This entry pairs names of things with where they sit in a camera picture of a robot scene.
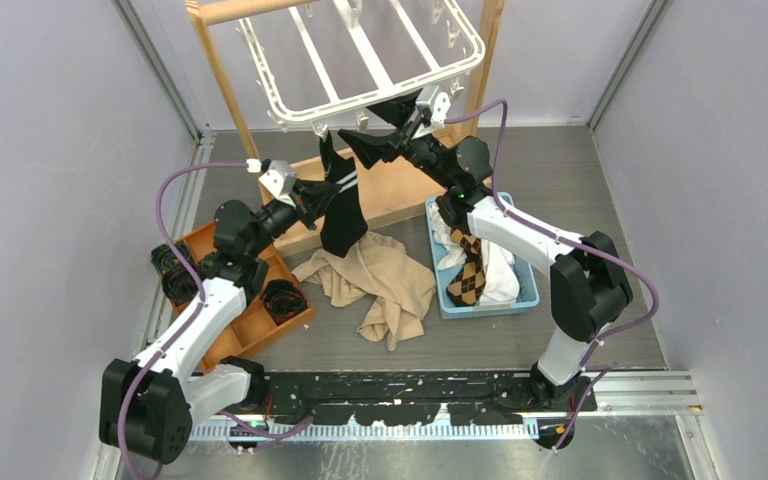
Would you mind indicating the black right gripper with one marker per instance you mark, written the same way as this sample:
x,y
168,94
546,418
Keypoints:
x,y
382,149

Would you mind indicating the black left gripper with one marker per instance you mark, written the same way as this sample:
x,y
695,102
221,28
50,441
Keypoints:
x,y
311,199

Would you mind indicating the black white-striped sock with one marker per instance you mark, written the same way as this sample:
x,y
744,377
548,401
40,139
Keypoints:
x,y
338,170
344,224

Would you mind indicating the white plastic clip hanger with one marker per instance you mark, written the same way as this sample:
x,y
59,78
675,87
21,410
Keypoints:
x,y
325,60

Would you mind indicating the brown argyle sock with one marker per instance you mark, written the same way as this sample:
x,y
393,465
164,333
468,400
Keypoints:
x,y
467,287

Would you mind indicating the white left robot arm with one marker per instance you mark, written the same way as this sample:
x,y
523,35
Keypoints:
x,y
150,404

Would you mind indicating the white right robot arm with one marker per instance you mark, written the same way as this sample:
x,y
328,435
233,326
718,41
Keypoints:
x,y
588,290

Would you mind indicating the wooden hanger stand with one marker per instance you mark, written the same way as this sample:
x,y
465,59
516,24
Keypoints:
x,y
386,198

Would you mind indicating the beige crumpled cloth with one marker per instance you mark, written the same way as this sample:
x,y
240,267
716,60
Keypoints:
x,y
379,266

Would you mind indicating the rolled black sock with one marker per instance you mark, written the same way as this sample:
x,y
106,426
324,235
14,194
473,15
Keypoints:
x,y
282,300

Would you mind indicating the orange compartment tray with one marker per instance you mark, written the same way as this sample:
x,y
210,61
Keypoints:
x,y
254,329

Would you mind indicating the rolled dark patterned sock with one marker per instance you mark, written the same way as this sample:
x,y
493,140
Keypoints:
x,y
163,259

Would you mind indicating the rolled dark green sock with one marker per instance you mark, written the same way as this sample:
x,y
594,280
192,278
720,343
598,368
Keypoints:
x,y
178,285

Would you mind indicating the white sock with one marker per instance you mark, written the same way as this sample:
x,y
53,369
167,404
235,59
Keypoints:
x,y
502,285

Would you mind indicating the light blue plastic basket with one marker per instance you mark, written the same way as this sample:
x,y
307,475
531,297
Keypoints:
x,y
527,298

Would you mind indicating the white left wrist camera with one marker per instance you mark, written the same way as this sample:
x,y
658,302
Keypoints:
x,y
276,179

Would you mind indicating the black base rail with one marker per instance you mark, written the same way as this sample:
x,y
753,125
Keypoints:
x,y
410,398

